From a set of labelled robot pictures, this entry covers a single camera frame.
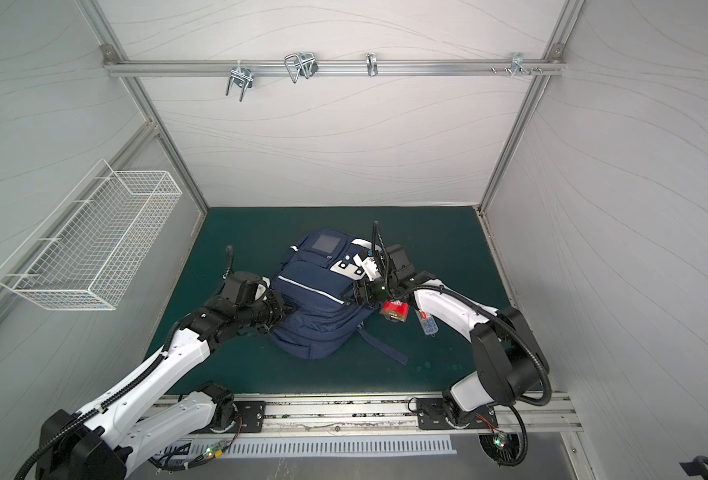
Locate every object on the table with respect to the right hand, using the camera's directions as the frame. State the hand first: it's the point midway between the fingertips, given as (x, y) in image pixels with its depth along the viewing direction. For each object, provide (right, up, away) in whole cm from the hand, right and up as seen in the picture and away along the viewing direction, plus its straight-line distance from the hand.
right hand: (349, 293), depth 84 cm
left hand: (-14, -3, -6) cm, 16 cm away
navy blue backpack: (-7, -7, -6) cm, 12 cm away
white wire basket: (-59, +11, -16) cm, 62 cm away
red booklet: (+14, -8, +10) cm, 19 cm away
